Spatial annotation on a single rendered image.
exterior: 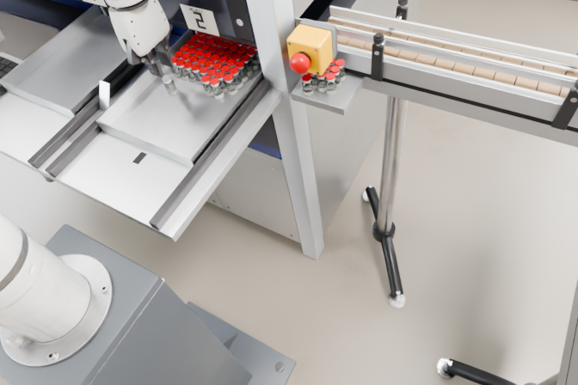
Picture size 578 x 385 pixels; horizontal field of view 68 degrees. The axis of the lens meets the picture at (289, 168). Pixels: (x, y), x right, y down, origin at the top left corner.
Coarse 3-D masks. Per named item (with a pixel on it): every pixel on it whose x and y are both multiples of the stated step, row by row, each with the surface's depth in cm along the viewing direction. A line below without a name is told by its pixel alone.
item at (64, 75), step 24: (72, 24) 116; (96, 24) 120; (48, 48) 113; (72, 48) 115; (96, 48) 113; (120, 48) 112; (24, 72) 109; (48, 72) 110; (72, 72) 108; (96, 72) 107; (24, 96) 104; (48, 96) 104; (72, 96) 103
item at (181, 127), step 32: (192, 32) 109; (160, 64) 103; (128, 96) 97; (160, 96) 99; (192, 96) 97; (224, 96) 96; (128, 128) 94; (160, 128) 93; (192, 128) 91; (192, 160) 83
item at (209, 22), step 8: (184, 8) 90; (192, 8) 89; (184, 16) 92; (192, 16) 91; (208, 16) 88; (192, 24) 93; (200, 24) 92; (208, 24) 90; (208, 32) 92; (216, 32) 91
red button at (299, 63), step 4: (292, 56) 82; (296, 56) 81; (300, 56) 81; (304, 56) 81; (292, 60) 81; (296, 60) 81; (300, 60) 80; (304, 60) 80; (308, 60) 81; (292, 64) 82; (296, 64) 81; (300, 64) 81; (304, 64) 81; (308, 64) 81; (292, 68) 82; (296, 68) 82; (300, 68) 81; (304, 68) 81; (308, 68) 82; (296, 72) 83; (300, 72) 82; (304, 72) 82
